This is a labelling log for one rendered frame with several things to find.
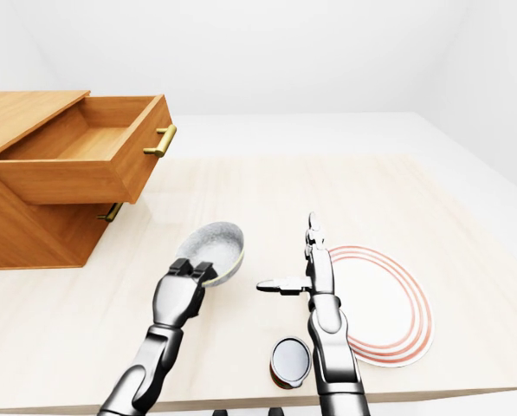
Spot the white plate with red rings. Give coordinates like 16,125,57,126
326,245,435,369

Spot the wooden cabinet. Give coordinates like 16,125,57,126
0,90,175,270

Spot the tin with silver lid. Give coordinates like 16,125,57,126
268,336,313,391

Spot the open wooden drawer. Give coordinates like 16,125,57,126
0,94,174,206

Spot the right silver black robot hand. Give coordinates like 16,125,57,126
255,211,342,301

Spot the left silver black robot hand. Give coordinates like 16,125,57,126
152,257,218,329

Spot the brass drawer handle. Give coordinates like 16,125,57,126
142,124,178,159
96,202,125,224

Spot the black bowl with speckled inside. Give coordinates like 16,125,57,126
175,221,246,289

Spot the closed wooden drawer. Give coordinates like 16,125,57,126
26,202,134,255

